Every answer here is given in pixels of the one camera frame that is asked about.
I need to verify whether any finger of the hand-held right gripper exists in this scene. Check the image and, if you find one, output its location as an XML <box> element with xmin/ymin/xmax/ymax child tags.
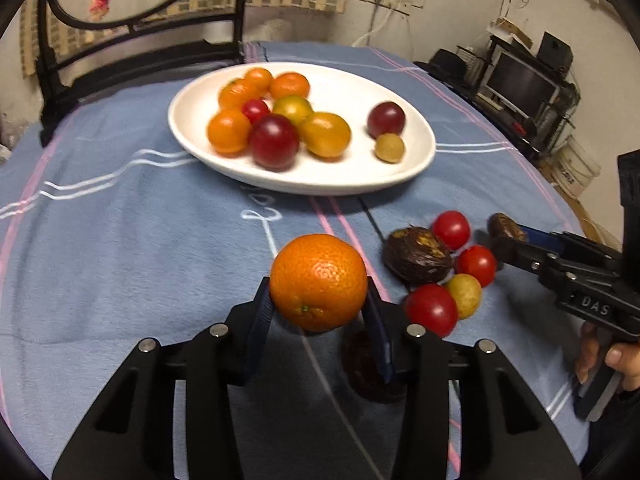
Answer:
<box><xmin>515</xmin><ymin>224</ymin><xmax>568</xmax><ymax>253</ymax></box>
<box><xmin>491</xmin><ymin>235</ymin><xmax>551</xmax><ymax>281</ymax></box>

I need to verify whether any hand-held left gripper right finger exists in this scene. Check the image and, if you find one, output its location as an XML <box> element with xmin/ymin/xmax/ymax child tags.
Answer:
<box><xmin>360</xmin><ymin>280</ymin><xmax>583</xmax><ymax>480</ymax></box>

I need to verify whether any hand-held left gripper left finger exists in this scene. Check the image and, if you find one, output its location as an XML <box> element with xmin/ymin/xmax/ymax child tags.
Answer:
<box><xmin>52</xmin><ymin>276</ymin><xmax>276</xmax><ymax>480</ymax></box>

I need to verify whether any small brown passion fruit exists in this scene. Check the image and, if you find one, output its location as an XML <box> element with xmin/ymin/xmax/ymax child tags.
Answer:
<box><xmin>487</xmin><ymin>212</ymin><xmax>528</xmax><ymax>243</ymax></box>

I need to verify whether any wrinkled brown passion fruit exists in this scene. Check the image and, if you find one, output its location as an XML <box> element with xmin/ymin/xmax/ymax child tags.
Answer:
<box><xmin>342</xmin><ymin>327</ymin><xmax>408</xmax><ymax>403</ymax></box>
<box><xmin>383</xmin><ymin>226</ymin><xmax>455</xmax><ymax>285</ymax></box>

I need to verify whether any mandarin orange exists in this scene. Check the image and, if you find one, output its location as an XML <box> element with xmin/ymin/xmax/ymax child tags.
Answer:
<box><xmin>269</xmin><ymin>233</ymin><xmax>369</xmax><ymax>333</ymax></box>
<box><xmin>270</xmin><ymin>72</ymin><xmax>311</xmax><ymax>101</ymax></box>
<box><xmin>218</xmin><ymin>79</ymin><xmax>261</xmax><ymax>111</ymax></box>
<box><xmin>243</xmin><ymin>67</ymin><xmax>274</xmax><ymax>96</ymax></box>

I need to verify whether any white oval plate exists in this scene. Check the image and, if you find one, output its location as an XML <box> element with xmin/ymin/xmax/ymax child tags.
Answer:
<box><xmin>167</xmin><ymin>61</ymin><xmax>437</xmax><ymax>197</ymax></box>

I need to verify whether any small tan longan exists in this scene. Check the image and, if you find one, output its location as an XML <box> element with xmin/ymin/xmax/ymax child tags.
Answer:
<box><xmin>375</xmin><ymin>133</ymin><xmax>406</xmax><ymax>164</ymax></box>

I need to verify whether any dark red plum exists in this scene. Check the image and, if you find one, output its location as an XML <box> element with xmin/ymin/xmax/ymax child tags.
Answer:
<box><xmin>366</xmin><ymin>101</ymin><xmax>406</xmax><ymax>139</ymax></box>
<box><xmin>248</xmin><ymin>114</ymin><xmax>301</xmax><ymax>170</ymax></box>

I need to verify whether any smooth round orange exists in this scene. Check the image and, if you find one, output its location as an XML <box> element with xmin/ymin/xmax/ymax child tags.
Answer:
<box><xmin>207</xmin><ymin>109</ymin><xmax>252</xmax><ymax>156</ymax></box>

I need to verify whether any oval yellow-orange kumquat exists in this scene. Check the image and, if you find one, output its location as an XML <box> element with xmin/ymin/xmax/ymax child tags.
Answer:
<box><xmin>299</xmin><ymin>111</ymin><xmax>352</xmax><ymax>158</ymax></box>

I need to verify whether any red cherry tomato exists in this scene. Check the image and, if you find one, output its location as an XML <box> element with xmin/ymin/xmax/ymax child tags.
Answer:
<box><xmin>241</xmin><ymin>98</ymin><xmax>271</xmax><ymax>126</ymax></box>
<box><xmin>431</xmin><ymin>210</ymin><xmax>471</xmax><ymax>251</ymax></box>
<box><xmin>455</xmin><ymin>245</ymin><xmax>498</xmax><ymax>288</ymax></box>
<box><xmin>404</xmin><ymin>283</ymin><xmax>459</xmax><ymax>338</ymax></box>

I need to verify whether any small yellow lemon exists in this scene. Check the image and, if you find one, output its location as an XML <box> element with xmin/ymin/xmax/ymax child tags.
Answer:
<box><xmin>272</xmin><ymin>94</ymin><xmax>314</xmax><ymax>127</ymax></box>

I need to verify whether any person's right hand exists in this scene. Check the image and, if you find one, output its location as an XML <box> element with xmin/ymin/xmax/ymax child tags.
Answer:
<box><xmin>575</xmin><ymin>320</ymin><xmax>640</xmax><ymax>392</ymax></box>

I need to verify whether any small pale yellow plum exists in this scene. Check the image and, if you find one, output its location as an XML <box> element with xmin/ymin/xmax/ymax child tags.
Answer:
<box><xmin>445</xmin><ymin>273</ymin><xmax>483</xmax><ymax>321</ymax></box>

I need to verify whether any white bucket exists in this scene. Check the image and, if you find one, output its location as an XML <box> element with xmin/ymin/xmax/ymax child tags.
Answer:
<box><xmin>552</xmin><ymin>135</ymin><xmax>601</xmax><ymax>196</ymax></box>

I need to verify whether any black desk rack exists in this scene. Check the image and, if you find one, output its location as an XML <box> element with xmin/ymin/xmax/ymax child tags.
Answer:
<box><xmin>470</xmin><ymin>35</ymin><xmax>581</xmax><ymax>156</ymax></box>

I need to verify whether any computer monitor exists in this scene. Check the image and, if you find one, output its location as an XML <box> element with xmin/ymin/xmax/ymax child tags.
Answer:
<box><xmin>485</xmin><ymin>52</ymin><xmax>561</xmax><ymax>116</ymax></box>

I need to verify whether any black speaker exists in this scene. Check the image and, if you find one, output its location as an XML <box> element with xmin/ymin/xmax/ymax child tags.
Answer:
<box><xmin>537</xmin><ymin>31</ymin><xmax>573</xmax><ymax>73</ymax></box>

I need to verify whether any black hat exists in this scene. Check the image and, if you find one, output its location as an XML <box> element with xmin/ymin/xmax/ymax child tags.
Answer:
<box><xmin>415</xmin><ymin>49</ymin><xmax>473</xmax><ymax>86</ymax></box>

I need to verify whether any white power cable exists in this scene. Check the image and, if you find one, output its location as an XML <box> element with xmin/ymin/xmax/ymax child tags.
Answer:
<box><xmin>352</xmin><ymin>5</ymin><xmax>401</xmax><ymax>48</ymax></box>

